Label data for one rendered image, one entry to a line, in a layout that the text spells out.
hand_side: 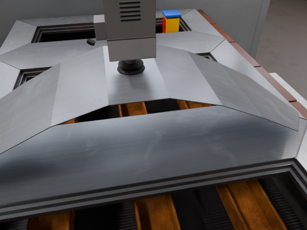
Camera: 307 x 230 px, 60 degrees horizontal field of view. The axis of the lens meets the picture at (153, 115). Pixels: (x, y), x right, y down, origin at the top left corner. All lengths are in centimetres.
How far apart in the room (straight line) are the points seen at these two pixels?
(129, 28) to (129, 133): 26
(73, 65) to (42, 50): 46
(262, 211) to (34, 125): 50
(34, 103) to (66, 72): 7
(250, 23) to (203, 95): 109
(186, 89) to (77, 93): 16
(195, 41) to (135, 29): 60
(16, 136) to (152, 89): 20
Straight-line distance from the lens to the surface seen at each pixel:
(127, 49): 36
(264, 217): 66
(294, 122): 53
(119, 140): 53
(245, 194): 68
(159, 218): 61
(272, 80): 81
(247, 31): 147
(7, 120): 47
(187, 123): 57
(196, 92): 39
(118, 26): 35
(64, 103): 39
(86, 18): 116
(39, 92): 47
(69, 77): 45
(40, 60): 87
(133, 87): 37
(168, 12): 107
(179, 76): 42
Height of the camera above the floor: 121
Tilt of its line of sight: 39 degrees down
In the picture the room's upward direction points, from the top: straight up
